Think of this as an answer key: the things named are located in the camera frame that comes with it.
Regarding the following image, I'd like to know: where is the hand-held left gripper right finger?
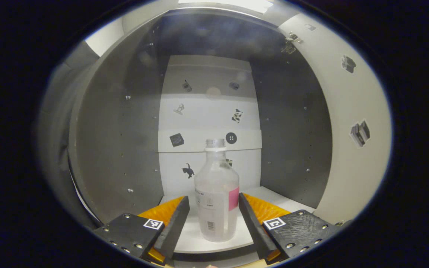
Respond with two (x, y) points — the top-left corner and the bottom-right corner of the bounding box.
(238, 192), (341, 265)

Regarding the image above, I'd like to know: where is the metal door hinge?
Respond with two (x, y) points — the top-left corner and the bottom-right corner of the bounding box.
(281, 32), (301, 55)

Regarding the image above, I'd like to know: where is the clear plastic bottle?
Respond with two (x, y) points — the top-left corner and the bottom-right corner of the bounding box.
(194, 138), (240, 243)

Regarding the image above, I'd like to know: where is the black backdrop cloth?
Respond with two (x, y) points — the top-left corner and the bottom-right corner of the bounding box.
(38, 41), (101, 228)

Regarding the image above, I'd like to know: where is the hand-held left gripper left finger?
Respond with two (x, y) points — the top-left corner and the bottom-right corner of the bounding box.
(92, 195), (191, 265)

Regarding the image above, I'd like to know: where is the grey cabinet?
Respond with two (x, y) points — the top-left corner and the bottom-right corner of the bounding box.
(67, 7), (335, 262)

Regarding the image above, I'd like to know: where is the ceiling light panel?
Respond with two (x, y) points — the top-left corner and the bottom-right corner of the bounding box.
(178, 0), (274, 14)

